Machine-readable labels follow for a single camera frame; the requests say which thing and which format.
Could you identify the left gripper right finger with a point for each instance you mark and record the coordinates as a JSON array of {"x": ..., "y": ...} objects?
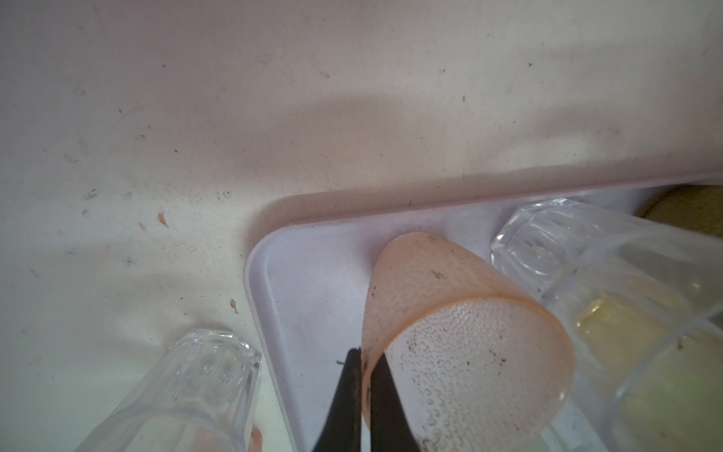
[{"x": 389, "y": 427}]

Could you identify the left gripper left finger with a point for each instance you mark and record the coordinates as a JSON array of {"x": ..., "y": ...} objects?
[{"x": 342, "y": 430}]

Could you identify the pink textured cup back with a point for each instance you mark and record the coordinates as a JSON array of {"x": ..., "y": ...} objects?
[{"x": 477, "y": 363}]

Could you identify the clear faceted glass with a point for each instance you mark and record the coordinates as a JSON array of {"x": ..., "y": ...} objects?
[{"x": 642, "y": 303}]

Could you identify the olive amber textured cup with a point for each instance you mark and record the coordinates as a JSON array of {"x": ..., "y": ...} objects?
[{"x": 696, "y": 208}]

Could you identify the clear tumbler back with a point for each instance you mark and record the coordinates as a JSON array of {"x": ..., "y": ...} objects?
[{"x": 569, "y": 432}]

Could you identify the lavender plastic tray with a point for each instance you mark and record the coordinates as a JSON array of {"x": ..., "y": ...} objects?
[{"x": 308, "y": 285}]

